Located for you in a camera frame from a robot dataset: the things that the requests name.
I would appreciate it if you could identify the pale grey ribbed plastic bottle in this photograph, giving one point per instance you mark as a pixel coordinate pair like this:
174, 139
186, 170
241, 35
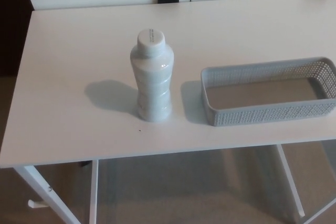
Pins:
152, 85

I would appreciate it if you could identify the grey perforated plastic basket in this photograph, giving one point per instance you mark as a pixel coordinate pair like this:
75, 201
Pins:
262, 115

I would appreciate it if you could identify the white desk leg frame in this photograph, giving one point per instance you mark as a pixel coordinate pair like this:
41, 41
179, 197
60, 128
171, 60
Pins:
290, 179
39, 182

